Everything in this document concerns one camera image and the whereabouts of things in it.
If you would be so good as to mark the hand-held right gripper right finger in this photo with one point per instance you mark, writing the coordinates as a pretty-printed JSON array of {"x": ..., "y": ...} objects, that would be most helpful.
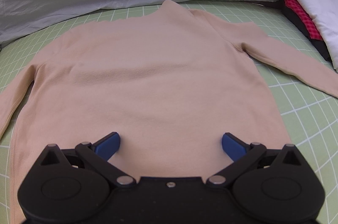
[{"x": 233, "y": 146}]

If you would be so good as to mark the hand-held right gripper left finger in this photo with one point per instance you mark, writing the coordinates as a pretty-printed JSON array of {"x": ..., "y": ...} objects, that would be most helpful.
[{"x": 107, "y": 146}]

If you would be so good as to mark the beige long-sleeve shirt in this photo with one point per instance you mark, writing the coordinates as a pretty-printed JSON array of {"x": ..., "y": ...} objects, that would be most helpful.
[{"x": 158, "y": 76}]

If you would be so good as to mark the green grid mat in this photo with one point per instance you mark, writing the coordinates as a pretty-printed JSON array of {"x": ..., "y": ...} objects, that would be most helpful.
[{"x": 303, "y": 107}]

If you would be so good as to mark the black folded cloth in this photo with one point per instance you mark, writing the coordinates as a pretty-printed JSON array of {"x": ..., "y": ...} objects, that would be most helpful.
[{"x": 298, "y": 23}]

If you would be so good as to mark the red checked cloth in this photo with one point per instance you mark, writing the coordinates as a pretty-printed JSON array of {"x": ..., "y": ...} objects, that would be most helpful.
[{"x": 301, "y": 15}]

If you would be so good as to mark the white folded cloth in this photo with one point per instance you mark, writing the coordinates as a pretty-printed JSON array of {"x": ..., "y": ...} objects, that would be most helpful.
[{"x": 314, "y": 7}]

